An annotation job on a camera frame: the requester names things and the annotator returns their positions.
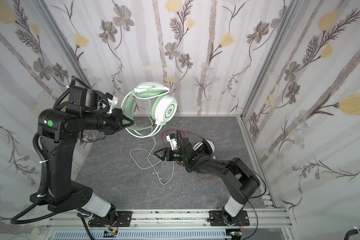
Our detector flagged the white green headphone cable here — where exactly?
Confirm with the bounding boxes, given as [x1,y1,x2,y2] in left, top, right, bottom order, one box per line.
[129,98,175,186]

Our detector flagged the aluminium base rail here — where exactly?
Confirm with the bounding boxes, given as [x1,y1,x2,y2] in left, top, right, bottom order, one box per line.
[45,209,293,230]

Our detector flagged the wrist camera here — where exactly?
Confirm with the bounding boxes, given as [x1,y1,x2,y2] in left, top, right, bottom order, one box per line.
[105,93,119,114]
[166,134,179,151]

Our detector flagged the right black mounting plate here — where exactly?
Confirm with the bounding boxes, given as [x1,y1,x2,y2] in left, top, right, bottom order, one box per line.
[208,210,250,227]

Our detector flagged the black mounting plate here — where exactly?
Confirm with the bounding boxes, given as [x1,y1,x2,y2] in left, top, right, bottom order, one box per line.
[208,210,250,227]
[115,211,133,228]

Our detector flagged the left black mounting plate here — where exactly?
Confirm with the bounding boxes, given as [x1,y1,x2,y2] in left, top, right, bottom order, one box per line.
[115,211,133,228]

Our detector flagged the white slotted cable duct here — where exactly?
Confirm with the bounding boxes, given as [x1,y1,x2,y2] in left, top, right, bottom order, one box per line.
[53,229,232,240]

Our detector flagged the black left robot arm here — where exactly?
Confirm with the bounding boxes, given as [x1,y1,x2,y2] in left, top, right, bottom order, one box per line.
[10,76,134,227]

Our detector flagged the green white headphones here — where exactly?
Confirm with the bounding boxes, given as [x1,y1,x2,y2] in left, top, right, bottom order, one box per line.
[121,82,178,139]

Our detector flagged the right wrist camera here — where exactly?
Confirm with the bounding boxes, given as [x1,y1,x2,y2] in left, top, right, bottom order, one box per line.
[166,134,179,151]

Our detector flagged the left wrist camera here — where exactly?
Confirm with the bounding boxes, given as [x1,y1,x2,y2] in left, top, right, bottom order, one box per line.
[105,93,119,114]

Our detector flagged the black white headphones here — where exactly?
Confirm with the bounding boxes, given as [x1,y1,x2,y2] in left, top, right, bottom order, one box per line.
[193,139,215,155]

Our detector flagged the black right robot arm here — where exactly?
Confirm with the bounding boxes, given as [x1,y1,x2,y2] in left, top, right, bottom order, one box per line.
[154,130,261,226]

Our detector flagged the red headphone cable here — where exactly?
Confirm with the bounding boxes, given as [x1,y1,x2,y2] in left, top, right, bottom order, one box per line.
[161,129,217,181]

